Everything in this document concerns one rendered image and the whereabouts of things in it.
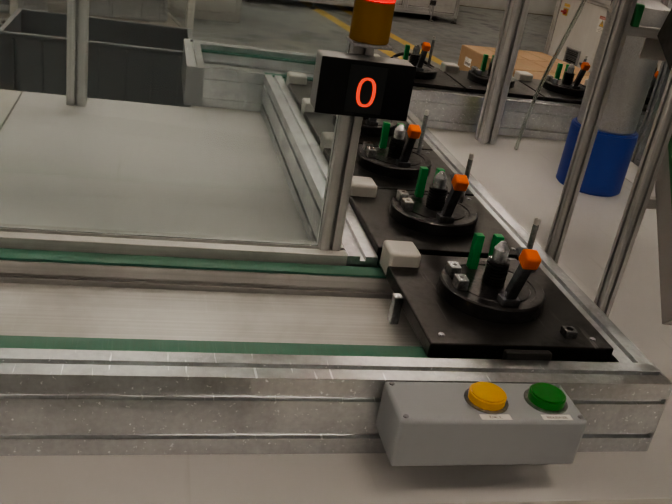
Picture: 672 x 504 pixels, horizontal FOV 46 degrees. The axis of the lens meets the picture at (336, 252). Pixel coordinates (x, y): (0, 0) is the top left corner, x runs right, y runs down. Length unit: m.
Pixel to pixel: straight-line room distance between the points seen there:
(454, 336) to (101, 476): 0.42
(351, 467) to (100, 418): 0.27
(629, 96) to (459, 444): 1.23
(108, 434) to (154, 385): 0.08
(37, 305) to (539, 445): 0.61
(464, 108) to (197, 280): 1.33
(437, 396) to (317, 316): 0.25
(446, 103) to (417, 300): 1.28
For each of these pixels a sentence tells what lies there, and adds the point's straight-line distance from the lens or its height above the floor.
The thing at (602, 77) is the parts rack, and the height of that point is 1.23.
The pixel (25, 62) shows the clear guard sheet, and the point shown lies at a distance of 1.04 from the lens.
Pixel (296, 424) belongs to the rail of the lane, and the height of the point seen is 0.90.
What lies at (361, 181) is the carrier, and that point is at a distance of 1.33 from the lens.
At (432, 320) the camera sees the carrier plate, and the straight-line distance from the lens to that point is 0.98.
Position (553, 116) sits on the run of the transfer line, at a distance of 2.37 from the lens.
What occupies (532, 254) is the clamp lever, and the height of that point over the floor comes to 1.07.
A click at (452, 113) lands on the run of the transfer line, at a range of 2.24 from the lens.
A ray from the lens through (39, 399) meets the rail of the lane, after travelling 0.85.
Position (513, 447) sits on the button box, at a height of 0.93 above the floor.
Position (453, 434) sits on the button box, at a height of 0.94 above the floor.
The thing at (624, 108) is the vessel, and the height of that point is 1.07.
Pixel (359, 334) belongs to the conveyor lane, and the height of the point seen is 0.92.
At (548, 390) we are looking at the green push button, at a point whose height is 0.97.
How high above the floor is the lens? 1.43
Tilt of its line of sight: 25 degrees down
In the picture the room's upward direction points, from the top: 10 degrees clockwise
